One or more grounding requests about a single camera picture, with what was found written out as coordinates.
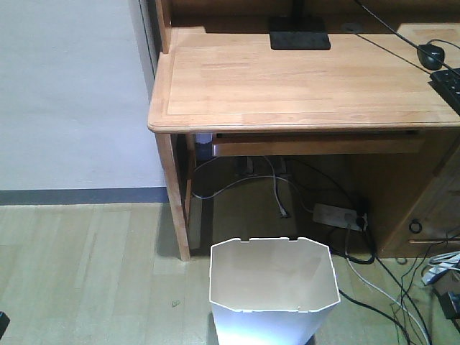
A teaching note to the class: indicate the white plastic trash bin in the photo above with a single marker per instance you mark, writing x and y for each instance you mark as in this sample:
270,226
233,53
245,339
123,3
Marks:
271,290

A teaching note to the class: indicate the white power strip under desk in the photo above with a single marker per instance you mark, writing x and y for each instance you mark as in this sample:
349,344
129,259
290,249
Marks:
339,217

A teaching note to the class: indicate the black monitor stand base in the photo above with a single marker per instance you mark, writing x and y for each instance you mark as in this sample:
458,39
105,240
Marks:
298,31

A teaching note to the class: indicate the wooden desk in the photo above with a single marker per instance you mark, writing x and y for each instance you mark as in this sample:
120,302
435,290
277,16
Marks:
367,97

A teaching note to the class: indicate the black computer mouse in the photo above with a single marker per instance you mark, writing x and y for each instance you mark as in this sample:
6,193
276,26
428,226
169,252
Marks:
431,56

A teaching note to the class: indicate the black keyboard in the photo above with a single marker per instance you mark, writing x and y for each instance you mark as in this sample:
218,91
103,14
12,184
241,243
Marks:
446,84

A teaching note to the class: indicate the black object at left edge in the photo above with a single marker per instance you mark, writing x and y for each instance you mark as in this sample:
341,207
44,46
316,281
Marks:
4,322

